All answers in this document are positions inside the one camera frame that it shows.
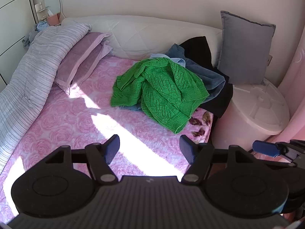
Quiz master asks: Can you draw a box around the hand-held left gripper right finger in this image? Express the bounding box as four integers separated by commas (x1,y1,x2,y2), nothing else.
179,135,259,186

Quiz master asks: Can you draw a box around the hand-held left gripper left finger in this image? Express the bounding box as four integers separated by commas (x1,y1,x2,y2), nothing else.
44,135,120,185

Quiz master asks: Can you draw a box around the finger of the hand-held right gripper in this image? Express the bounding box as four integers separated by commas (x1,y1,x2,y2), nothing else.
248,151,296,169
252,140,290,158

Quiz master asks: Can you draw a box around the green knitted sweater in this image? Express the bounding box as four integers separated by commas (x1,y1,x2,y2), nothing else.
110,58,210,135

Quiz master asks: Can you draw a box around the white round bin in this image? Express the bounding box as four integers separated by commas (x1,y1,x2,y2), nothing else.
212,77,291,152

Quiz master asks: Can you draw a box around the pink floral blanket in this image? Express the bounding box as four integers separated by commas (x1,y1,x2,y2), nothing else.
0,55,214,220

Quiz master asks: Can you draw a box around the blue denim garment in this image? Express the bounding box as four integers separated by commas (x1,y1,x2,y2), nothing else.
120,43,226,111

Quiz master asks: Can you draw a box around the light blue shirt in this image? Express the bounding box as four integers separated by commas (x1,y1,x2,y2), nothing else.
150,54,186,69

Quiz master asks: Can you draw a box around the grey cushion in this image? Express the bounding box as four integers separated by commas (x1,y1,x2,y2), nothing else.
217,11,276,85

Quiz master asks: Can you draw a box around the black garment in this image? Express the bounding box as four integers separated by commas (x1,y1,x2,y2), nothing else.
179,36,234,119

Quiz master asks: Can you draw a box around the striped lilac quilt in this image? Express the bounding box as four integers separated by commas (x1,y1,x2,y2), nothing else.
0,23,93,172

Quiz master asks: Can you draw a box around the white padded headboard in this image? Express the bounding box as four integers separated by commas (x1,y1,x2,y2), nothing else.
61,15,223,68

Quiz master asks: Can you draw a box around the blue grey cloth pile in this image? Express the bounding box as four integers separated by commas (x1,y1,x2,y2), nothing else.
22,21,49,49

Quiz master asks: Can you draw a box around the pink box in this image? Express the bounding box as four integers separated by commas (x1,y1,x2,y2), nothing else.
47,13,60,26

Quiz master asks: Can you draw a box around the small white shelf rack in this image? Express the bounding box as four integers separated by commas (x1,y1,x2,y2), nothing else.
34,2,52,22

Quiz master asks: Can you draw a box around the cream wardrobe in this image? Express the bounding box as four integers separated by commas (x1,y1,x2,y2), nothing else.
0,0,39,93

